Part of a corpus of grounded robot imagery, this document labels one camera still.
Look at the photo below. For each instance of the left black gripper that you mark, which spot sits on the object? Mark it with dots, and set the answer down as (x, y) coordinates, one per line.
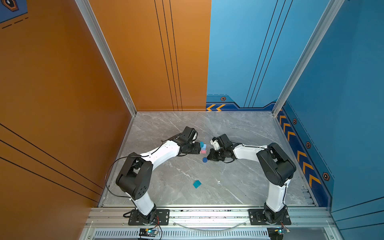
(197, 148)

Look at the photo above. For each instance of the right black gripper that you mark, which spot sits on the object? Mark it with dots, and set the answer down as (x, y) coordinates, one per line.
(212, 156)

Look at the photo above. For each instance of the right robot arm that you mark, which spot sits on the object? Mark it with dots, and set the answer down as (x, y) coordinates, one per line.
(278, 168)

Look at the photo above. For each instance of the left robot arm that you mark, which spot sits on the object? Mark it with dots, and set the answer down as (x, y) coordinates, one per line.
(135, 175)

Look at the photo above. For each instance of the teal cube block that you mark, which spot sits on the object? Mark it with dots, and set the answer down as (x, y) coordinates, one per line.
(197, 184)

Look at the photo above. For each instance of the left green circuit board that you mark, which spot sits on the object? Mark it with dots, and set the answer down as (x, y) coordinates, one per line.
(148, 234)

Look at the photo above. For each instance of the green circuit board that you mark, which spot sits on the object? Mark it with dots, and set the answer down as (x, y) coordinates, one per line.
(277, 233)
(148, 234)

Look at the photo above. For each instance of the right green circuit board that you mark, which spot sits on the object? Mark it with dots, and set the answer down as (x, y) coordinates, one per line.
(277, 233)

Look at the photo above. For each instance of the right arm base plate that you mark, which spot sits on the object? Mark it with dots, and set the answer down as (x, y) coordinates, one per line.
(268, 217)

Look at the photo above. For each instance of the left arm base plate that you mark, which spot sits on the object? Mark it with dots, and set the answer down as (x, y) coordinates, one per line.
(156, 216)

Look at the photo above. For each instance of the aluminium front rail frame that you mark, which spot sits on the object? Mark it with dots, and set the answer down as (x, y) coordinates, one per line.
(210, 223)

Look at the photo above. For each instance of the left aluminium corner post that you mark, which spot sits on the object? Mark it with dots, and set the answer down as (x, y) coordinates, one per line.
(101, 42)

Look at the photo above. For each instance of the aluminium corner post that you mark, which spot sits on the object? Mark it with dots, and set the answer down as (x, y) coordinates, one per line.
(101, 42)
(318, 34)

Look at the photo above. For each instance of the right aluminium corner post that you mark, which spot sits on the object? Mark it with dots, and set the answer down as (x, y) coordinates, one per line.
(318, 34)

